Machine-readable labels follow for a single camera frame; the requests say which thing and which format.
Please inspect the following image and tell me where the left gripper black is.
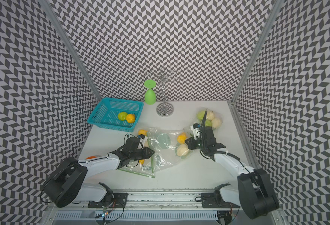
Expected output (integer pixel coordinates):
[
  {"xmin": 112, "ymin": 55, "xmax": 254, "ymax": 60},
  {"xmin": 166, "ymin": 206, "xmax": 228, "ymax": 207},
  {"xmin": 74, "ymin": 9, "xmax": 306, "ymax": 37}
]
[{"xmin": 130, "ymin": 147, "xmax": 155, "ymax": 160}]

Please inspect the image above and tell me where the cream pear bag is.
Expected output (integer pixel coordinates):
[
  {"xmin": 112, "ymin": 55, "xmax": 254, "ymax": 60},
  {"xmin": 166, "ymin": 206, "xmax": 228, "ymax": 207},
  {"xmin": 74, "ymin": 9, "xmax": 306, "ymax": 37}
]
[
  {"xmin": 206, "ymin": 111, "xmax": 215, "ymax": 121},
  {"xmin": 176, "ymin": 144, "xmax": 189, "ymax": 157},
  {"xmin": 211, "ymin": 118, "xmax": 222, "ymax": 129}
]

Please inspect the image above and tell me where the zip-top bag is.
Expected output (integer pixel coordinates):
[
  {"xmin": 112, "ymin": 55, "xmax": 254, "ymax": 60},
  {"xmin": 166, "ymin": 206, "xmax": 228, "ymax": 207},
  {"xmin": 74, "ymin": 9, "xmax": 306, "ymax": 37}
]
[
  {"xmin": 190, "ymin": 109, "xmax": 223, "ymax": 132},
  {"xmin": 120, "ymin": 129, "xmax": 155, "ymax": 178},
  {"xmin": 148, "ymin": 127, "xmax": 195, "ymax": 173}
]

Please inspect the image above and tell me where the green pear bag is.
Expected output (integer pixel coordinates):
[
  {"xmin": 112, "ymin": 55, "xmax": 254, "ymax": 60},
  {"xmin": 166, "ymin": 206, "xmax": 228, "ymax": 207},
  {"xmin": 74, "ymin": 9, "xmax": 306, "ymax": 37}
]
[
  {"xmin": 197, "ymin": 110, "xmax": 206, "ymax": 121},
  {"xmin": 205, "ymin": 120, "xmax": 212, "ymax": 127},
  {"xmin": 117, "ymin": 112, "xmax": 128, "ymax": 121}
]

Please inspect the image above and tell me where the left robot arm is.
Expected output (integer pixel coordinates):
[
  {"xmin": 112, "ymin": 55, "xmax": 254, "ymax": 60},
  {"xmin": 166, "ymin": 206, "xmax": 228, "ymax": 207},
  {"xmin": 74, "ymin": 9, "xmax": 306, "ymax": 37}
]
[{"xmin": 40, "ymin": 135, "xmax": 155, "ymax": 208}]

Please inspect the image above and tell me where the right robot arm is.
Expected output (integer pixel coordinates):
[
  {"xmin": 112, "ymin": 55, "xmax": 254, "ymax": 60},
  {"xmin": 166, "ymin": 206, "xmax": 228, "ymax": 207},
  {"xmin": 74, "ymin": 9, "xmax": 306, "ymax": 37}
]
[{"xmin": 185, "ymin": 123, "xmax": 280, "ymax": 219}]

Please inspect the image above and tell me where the chrome glass holder stand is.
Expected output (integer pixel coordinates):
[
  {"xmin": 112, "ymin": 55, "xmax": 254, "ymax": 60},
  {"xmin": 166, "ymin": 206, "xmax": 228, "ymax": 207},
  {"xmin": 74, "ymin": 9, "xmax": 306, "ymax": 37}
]
[{"xmin": 154, "ymin": 67, "xmax": 177, "ymax": 117}]

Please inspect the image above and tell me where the teal plastic basket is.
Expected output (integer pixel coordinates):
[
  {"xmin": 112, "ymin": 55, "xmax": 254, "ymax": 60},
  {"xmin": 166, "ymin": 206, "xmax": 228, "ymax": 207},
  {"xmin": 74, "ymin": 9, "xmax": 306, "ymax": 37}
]
[{"xmin": 87, "ymin": 98, "xmax": 143, "ymax": 132}]

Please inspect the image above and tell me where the green plastic wine glass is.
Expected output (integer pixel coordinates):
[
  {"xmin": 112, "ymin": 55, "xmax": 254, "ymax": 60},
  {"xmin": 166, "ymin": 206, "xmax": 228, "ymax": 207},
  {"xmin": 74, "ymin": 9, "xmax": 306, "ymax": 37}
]
[{"xmin": 144, "ymin": 79, "xmax": 156, "ymax": 105}]

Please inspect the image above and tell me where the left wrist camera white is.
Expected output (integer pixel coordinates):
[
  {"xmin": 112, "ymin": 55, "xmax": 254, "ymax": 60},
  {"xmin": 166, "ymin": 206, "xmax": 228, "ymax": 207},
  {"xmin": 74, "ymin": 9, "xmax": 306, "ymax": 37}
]
[{"xmin": 137, "ymin": 134, "xmax": 148, "ymax": 143}]

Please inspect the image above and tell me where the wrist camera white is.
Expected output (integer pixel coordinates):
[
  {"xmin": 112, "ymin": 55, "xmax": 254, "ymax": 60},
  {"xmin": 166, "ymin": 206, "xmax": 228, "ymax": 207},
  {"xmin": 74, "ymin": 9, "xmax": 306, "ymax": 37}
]
[
  {"xmin": 190, "ymin": 123, "xmax": 201, "ymax": 139},
  {"xmin": 137, "ymin": 134, "xmax": 148, "ymax": 143}
]

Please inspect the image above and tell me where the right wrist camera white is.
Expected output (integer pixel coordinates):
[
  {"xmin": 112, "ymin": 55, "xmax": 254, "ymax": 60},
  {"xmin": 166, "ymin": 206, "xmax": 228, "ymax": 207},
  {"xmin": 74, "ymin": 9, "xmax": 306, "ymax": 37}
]
[{"xmin": 190, "ymin": 123, "xmax": 201, "ymax": 139}]

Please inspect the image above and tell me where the aluminium front rail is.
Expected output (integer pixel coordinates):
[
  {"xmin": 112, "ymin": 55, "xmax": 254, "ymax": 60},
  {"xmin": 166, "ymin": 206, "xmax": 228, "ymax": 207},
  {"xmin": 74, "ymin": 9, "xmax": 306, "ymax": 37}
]
[{"xmin": 48, "ymin": 189, "xmax": 282, "ymax": 210}]

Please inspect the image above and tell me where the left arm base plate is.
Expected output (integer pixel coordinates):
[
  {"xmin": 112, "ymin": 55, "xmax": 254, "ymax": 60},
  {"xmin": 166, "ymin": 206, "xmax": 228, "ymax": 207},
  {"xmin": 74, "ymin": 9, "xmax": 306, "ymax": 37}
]
[{"xmin": 88, "ymin": 193, "xmax": 128, "ymax": 209}]

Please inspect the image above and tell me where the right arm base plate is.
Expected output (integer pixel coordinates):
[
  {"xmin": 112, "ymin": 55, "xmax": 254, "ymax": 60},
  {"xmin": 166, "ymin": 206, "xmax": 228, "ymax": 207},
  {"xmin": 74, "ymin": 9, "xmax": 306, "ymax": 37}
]
[{"xmin": 200, "ymin": 193, "xmax": 239, "ymax": 209}]

